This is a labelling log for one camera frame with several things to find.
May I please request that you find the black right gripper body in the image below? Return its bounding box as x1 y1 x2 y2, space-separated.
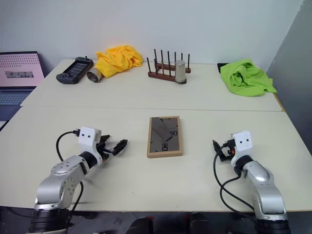
220 139 236 162

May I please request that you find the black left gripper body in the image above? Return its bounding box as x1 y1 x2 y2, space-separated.
96 142 116 163

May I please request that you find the laptop with pink screen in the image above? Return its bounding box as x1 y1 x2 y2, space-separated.
0 51 46 121

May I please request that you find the short steel cup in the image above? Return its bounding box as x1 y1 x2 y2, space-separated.
86 68 105 84

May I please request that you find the green cloth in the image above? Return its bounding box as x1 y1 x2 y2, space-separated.
220 58 278 98

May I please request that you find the black handheld game console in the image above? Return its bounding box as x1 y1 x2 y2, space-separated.
56 56 94 84

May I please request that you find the yellow cloth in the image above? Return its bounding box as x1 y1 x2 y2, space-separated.
95 44 144 79

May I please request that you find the flat black object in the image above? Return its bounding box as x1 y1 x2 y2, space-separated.
217 62 230 74

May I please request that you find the tall steel cup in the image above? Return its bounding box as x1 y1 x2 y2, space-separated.
174 59 188 84

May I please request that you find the dark rounded shape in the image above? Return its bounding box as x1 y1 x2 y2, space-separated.
127 216 155 234

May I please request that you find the brown wooden peg rack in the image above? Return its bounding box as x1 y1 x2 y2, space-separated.
146 48 192 79

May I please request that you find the grey partition panel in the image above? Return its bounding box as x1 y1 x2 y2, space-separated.
265 0 312 171

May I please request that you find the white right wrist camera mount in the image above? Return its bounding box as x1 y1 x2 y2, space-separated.
230 130 254 167

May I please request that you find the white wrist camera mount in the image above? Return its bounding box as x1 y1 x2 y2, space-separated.
78 126 103 169
230 130 254 167

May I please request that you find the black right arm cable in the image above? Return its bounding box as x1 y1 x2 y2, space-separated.
213 145 259 218

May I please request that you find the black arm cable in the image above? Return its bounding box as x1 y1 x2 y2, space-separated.
56 130 85 212
213 145 259 218

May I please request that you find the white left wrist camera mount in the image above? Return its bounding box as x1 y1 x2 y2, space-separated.
78 126 103 169

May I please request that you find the wooden picture frame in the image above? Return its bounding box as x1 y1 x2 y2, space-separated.
146 116 184 158

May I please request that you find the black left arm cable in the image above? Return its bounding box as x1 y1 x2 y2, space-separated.
56 130 85 212

